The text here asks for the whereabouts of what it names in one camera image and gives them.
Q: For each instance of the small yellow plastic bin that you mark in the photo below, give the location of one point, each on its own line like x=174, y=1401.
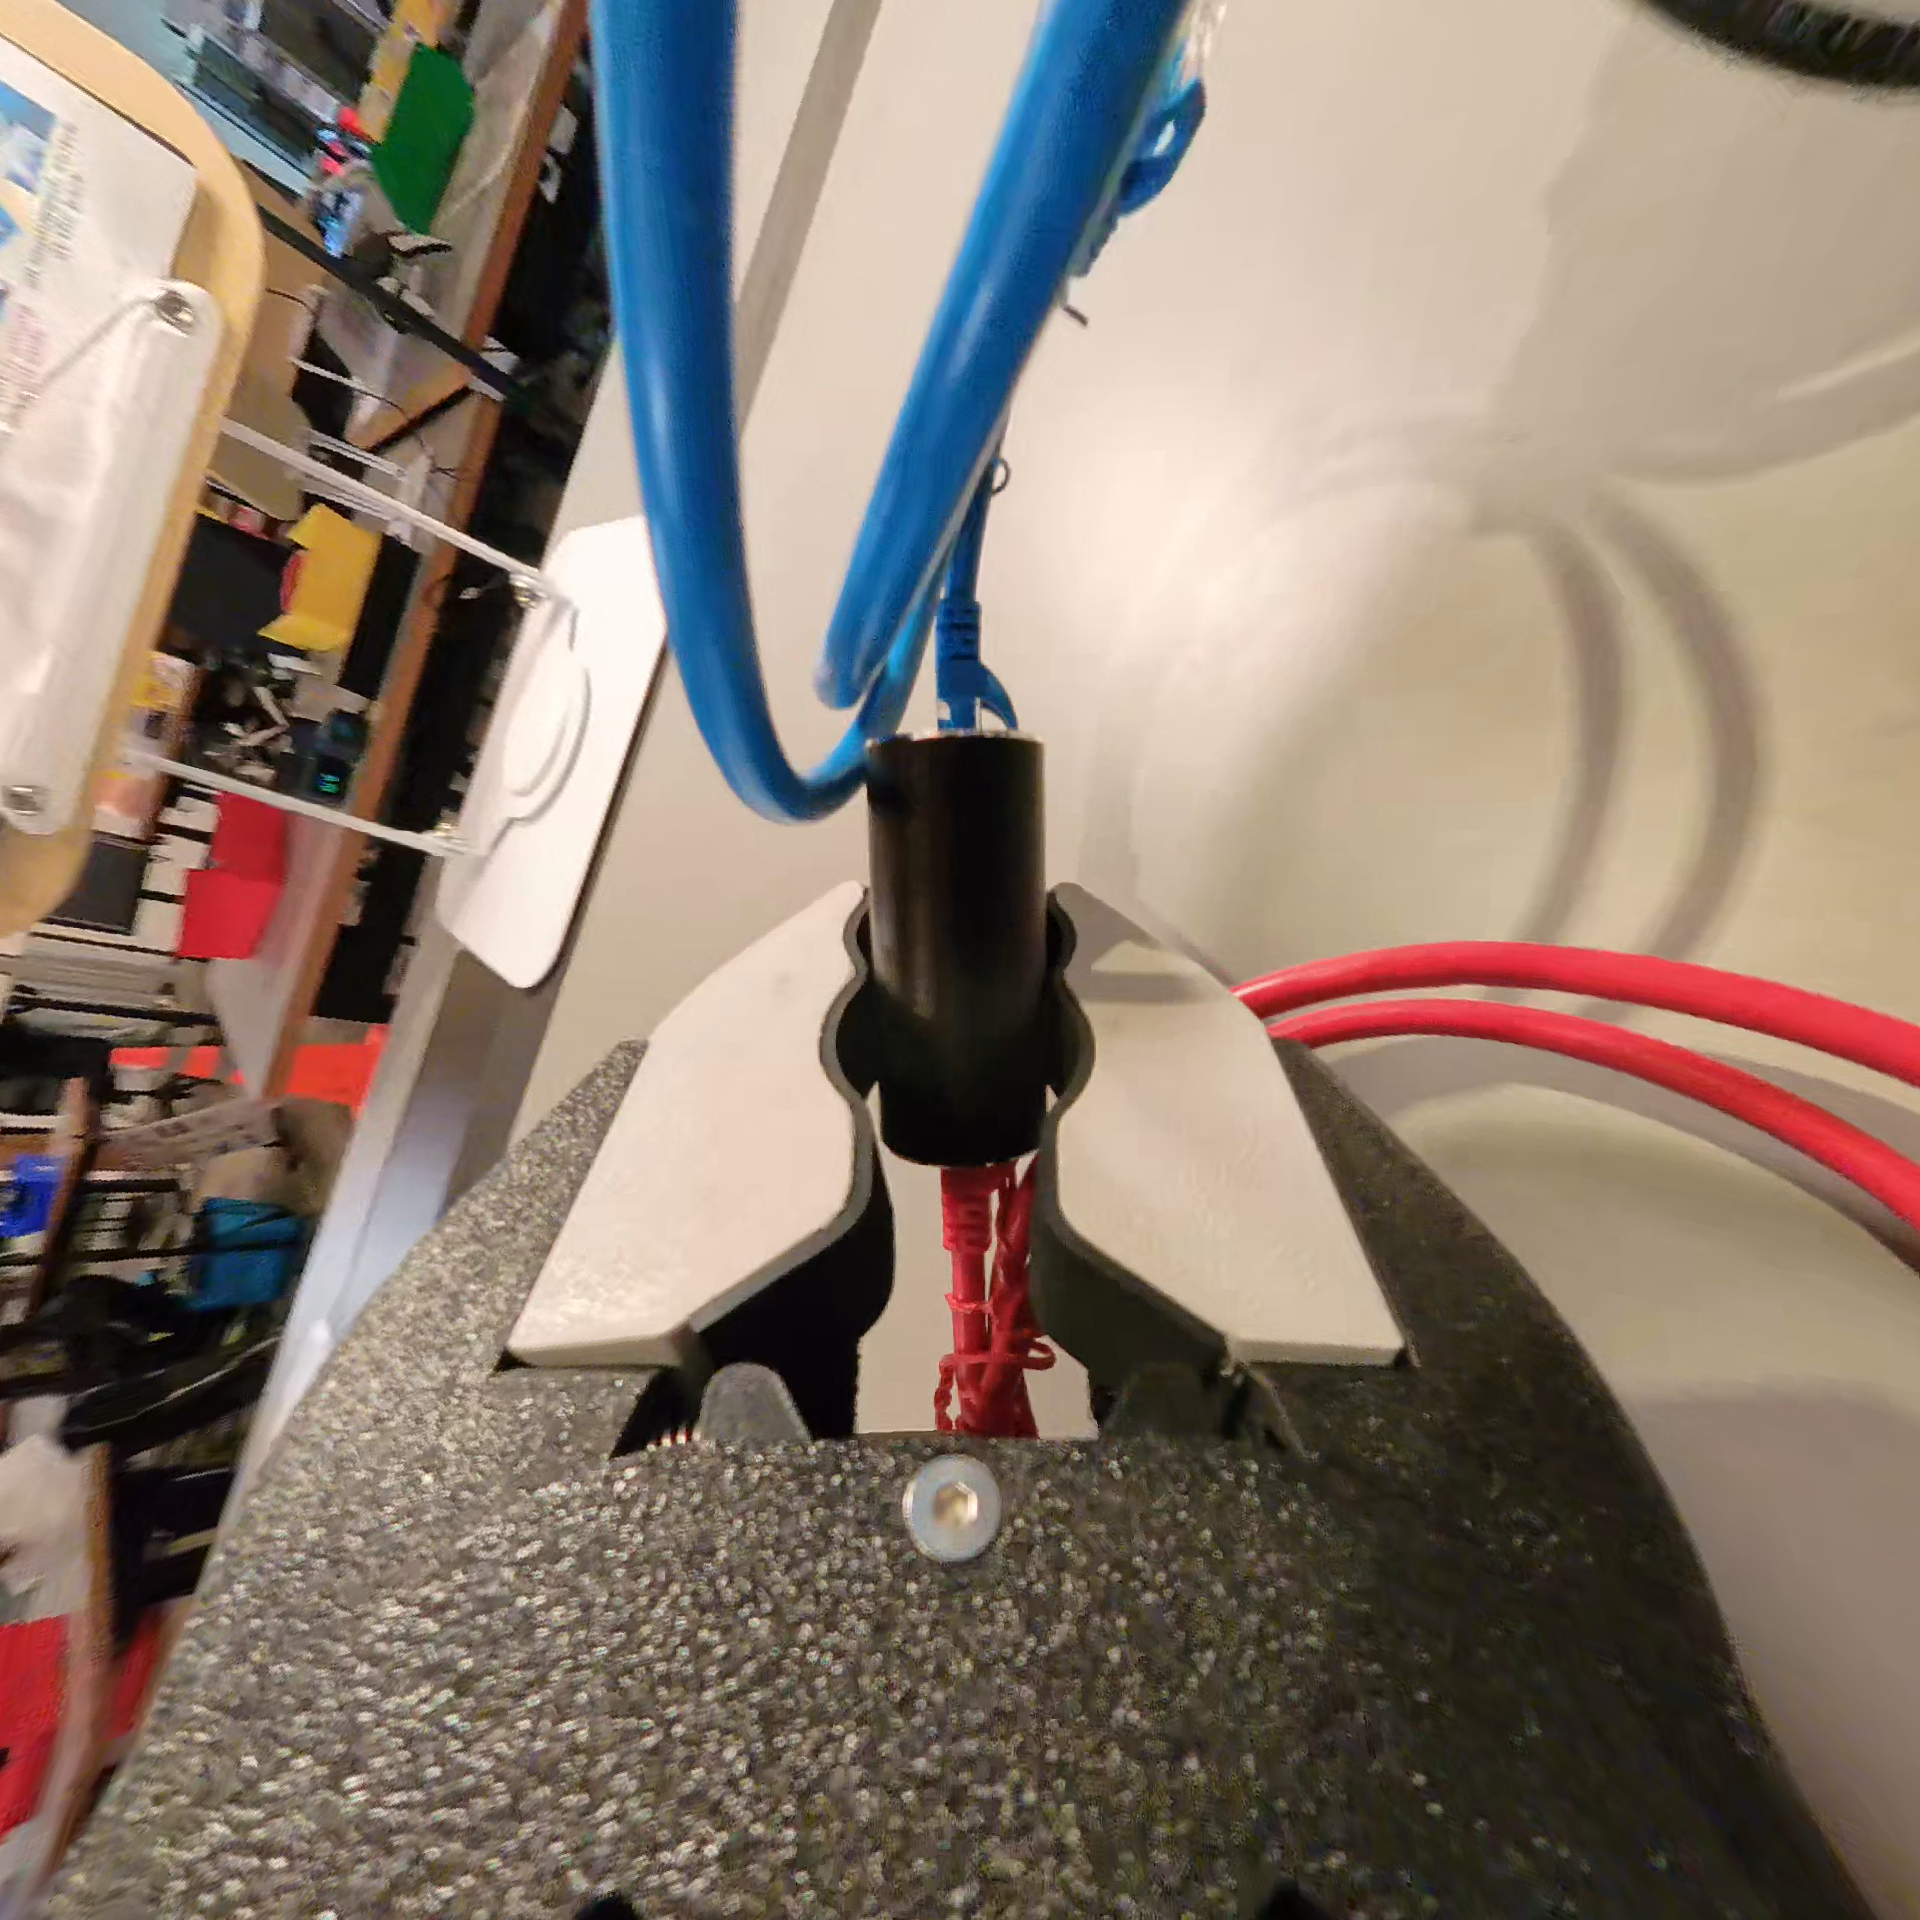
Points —
x=331, y=579

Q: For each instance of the blue plastic bin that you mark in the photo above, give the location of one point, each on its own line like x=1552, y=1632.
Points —
x=28, y=1196

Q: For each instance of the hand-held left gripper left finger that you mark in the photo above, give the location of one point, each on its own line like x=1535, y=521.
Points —
x=706, y=1171

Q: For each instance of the long wooden workbench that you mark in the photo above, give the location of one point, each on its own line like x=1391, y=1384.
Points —
x=451, y=481

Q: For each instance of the printed instruction sheet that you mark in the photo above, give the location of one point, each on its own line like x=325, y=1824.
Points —
x=77, y=210

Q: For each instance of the green plastic bin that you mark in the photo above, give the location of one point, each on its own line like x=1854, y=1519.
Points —
x=422, y=135

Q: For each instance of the small black digital display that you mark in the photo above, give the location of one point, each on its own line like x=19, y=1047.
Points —
x=333, y=756

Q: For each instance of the teal fabric bag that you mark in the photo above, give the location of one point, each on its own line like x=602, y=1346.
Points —
x=248, y=1253

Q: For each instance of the black ethernet port box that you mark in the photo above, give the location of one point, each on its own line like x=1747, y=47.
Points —
x=962, y=930

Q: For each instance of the red plastic bin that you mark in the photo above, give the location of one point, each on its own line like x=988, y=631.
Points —
x=235, y=901

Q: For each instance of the white sheet stand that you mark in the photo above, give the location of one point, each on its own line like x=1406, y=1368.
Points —
x=556, y=749

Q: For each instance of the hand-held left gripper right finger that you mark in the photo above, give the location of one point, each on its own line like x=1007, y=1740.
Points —
x=1215, y=1184

